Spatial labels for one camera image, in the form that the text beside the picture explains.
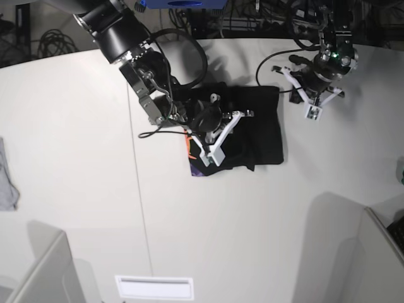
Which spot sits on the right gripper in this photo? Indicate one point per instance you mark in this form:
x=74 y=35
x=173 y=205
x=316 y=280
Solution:
x=205 y=116

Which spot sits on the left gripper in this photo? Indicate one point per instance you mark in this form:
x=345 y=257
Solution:
x=313 y=84

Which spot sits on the black T-shirt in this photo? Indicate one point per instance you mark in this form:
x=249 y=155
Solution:
x=255 y=140

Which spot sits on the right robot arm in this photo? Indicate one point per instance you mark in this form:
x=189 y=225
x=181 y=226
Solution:
x=124 y=40

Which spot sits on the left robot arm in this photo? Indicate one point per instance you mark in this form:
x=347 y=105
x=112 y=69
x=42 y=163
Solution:
x=326 y=60

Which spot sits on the blue box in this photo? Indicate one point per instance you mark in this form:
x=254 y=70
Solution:
x=191 y=4

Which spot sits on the black keyboard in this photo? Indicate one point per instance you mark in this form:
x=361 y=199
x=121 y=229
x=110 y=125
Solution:
x=396 y=232

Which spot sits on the right white partition panel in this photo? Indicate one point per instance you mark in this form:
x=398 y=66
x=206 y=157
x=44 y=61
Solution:
x=368 y=267

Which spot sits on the white partition panel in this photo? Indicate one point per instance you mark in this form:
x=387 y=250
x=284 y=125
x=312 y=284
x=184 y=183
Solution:
x=368 y=267
x=51 y=278

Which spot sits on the grey cloth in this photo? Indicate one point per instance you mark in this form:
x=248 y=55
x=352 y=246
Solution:
x=9 y=193

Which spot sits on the left white partition panel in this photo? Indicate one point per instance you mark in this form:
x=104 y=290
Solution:
x=51 y=278

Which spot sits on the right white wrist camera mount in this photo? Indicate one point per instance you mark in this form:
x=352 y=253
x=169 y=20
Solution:
x=210 y=144

